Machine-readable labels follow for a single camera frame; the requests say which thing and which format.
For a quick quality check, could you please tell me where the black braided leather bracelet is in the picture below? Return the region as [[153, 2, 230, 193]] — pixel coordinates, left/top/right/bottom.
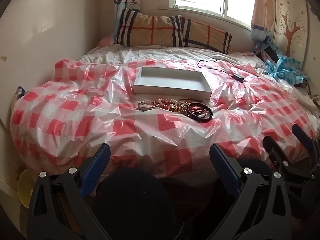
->
[[186, 101, 213, 123]]

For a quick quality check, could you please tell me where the amber bead bracelet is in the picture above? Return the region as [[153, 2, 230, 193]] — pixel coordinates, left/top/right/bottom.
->
[[154, 99, 187, 114]]

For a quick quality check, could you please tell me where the silver bangle bracelet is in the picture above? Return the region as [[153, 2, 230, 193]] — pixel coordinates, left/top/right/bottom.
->
[[137, 100, 158, 111]]

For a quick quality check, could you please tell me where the yellow bowl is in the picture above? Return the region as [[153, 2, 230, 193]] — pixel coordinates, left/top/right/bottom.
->
[[17, 170, 36, 209]]

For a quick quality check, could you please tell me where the blue checkered cloth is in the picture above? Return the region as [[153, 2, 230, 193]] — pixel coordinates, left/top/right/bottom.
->
[[260, 42, 310, 86]]

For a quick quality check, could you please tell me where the red white checkered plastic sheet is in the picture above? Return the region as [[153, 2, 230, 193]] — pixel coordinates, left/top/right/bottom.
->
[[10, 59, 319, 177]]

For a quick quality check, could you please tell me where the white shallow cardboard box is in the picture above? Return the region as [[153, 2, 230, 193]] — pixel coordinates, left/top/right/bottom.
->
[[133, 67, 212, 100]]

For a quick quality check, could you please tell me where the right pink curtain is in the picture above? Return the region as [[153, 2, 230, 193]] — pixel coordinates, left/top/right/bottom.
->
[[251, 0, 276, 55]]

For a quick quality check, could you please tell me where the plaid tan pillow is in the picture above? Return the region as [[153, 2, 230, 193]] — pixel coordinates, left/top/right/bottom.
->
[[116, 9, 233, 54]]

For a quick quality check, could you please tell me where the black cable with adapter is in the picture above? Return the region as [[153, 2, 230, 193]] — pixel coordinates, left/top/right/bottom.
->
[[197, 59, 258, 82]]

